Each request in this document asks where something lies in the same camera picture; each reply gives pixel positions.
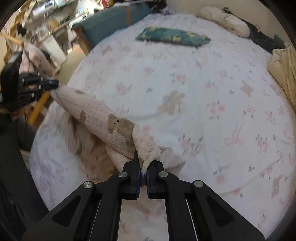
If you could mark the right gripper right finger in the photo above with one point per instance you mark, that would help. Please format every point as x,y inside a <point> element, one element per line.
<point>194,211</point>

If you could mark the teal bed footboard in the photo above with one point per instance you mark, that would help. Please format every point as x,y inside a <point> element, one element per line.
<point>104,23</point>

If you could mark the white floral bed sheet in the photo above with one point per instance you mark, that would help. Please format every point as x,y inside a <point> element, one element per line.
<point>216,106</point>

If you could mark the pink bear print pants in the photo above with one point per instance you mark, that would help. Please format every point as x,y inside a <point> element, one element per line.
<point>103,141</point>

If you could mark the cream rumpled blanket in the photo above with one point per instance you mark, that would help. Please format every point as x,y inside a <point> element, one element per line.
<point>283,69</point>

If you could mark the folded green patterned cloth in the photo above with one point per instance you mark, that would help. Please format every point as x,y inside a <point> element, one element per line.
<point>173,36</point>

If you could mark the white pillow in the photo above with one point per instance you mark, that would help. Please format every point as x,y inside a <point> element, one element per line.
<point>228,21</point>

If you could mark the dark clothes by wall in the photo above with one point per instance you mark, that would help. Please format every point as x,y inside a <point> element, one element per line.
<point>264,41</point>

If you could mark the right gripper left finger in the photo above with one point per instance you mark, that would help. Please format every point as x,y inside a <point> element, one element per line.
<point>92,211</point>

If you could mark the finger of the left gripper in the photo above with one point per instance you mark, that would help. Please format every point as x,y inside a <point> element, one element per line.
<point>48,84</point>
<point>26,76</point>

